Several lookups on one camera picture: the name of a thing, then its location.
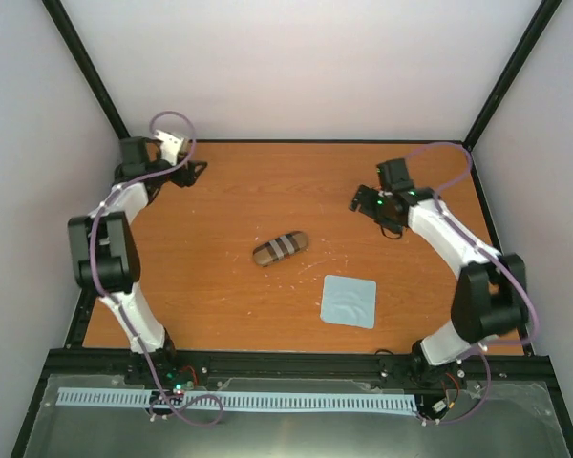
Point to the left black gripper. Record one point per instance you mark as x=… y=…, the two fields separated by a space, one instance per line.
x=188 y=178

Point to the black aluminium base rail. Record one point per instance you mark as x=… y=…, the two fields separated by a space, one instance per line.
x=208 y=368

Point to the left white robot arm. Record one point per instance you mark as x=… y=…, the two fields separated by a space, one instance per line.
x=103 y=251

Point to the light blue slotted cable duct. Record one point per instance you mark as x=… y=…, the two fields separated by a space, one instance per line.
x=395 y=404

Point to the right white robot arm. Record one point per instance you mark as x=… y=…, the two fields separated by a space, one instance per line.
x=488 y=301

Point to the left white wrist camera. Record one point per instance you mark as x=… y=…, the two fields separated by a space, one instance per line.
x=171 y=146

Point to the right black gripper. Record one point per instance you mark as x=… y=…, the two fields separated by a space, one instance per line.
x=366 y=204

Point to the light blue cleaning cloth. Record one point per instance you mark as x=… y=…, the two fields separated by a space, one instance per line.
x=348 y=301

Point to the brown striped glasses case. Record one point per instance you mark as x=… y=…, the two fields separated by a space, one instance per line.
x=280 y=248

